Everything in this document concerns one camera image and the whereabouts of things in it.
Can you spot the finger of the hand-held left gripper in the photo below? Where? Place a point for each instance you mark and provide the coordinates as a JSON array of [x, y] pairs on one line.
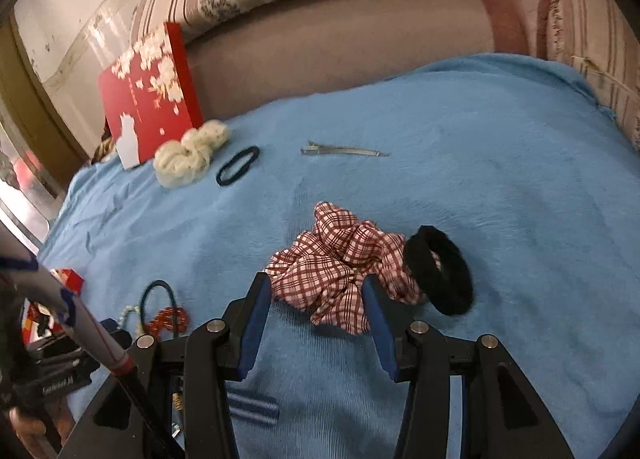
[[116, 336]]

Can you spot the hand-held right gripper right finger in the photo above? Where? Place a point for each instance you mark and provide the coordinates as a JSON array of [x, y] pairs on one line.
[[383, 336]]

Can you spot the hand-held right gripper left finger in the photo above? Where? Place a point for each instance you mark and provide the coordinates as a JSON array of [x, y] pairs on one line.
[[251, 334]]

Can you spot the red plaid scrunchie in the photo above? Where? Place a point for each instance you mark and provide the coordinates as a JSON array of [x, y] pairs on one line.
[[345, 269]]

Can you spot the person's left hand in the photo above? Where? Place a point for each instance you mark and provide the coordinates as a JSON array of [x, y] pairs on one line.
[[29, 426]]

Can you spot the blue white striped hair clip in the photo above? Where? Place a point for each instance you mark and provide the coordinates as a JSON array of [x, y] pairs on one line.
[[255, 405]]

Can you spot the small red white box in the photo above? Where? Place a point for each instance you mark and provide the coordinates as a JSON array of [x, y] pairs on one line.
[[69, 282]]

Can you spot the small gold hair accessory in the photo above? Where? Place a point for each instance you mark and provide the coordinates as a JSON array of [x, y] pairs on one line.
[[176, 400]]

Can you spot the silver metal hair clip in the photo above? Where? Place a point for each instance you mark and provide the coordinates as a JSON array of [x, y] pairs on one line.
[[345, 151]]

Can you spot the cream scrunchie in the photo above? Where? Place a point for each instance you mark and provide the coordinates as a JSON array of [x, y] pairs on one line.
[[187, 154]]

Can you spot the blue blanket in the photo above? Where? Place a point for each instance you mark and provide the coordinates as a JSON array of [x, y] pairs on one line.
[[500, 164]]

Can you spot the red floral gift box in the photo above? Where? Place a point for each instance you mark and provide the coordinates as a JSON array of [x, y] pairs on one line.
[[150, 99]]

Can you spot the brown sofa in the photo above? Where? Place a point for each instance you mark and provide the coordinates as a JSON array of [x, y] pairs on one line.
[[350, 39]]

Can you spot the striped floral armrest cushion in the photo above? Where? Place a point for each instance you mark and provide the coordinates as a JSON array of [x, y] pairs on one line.
[[595, 29]]

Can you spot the brown wooden frame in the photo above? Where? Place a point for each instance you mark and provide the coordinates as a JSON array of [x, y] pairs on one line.
[[35, 89]]

